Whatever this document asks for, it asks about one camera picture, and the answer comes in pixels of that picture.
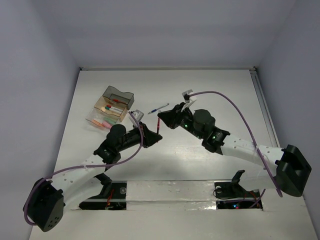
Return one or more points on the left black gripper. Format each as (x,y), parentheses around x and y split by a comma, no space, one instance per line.
(149,136)

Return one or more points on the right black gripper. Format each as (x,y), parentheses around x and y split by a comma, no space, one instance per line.
(171,118)

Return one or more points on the long red pen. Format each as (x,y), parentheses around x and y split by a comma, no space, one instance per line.
(158,126)

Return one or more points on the green highlighter marker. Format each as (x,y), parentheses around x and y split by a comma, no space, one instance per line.
(109,120)

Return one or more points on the teal capped white pen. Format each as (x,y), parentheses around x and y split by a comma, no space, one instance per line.
(113,109)

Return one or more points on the pink highlighter marker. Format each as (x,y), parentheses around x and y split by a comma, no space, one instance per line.
(106,125)

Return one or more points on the orange highlighter marker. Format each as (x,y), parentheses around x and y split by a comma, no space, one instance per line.
(97,123)

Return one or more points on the red gel pen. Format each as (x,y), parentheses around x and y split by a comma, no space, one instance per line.
(118,101)

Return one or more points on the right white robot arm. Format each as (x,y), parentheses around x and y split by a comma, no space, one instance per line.
(283,168)

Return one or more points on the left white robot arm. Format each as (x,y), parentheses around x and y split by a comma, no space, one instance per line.
(66,189)

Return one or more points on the blue ballpoint pen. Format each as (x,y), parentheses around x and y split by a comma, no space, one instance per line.
(158,108)

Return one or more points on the clear plastic container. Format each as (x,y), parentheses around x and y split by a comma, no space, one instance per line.
(98,115)

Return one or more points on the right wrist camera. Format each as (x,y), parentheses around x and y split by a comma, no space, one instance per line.
(188,99)

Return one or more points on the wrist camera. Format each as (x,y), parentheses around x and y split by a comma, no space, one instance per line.
(188,99)
(135,116)

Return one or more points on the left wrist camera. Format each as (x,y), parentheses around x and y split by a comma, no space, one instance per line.
(135,116)

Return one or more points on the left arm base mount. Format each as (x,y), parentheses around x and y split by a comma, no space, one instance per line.
(112,196)

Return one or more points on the aluminium side rail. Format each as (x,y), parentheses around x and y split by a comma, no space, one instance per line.
(264,108)

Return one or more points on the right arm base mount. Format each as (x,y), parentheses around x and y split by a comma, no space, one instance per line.
(230,195)

